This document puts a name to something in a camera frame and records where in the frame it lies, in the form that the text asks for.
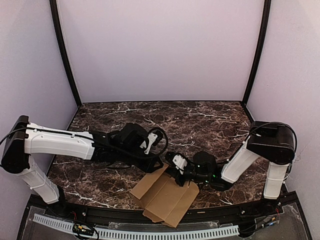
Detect brown cardboard paper box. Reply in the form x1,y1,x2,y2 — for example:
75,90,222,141
129,163,200,228

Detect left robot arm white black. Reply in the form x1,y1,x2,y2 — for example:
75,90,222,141
0,115,168,206

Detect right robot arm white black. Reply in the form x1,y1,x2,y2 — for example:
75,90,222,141
165,121,298,200

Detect small green circuit board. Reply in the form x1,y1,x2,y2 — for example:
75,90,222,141
72,223,95,236

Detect right small circuit board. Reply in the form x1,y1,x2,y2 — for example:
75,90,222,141
261,216,279,228

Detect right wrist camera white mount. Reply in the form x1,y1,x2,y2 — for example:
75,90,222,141
165,151,190,175

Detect black front table rail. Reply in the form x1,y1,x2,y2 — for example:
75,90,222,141
47,201,277,225

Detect white slotted cable duct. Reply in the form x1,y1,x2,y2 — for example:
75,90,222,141
32,213,240,240

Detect black left frame post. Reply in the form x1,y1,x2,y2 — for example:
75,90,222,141
49,0,82,108

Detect black frame post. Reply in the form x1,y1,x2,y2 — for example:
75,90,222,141
49,0,82,108
241,0,272,107

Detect black right frame post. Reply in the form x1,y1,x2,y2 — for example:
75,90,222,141
241,0,272,107

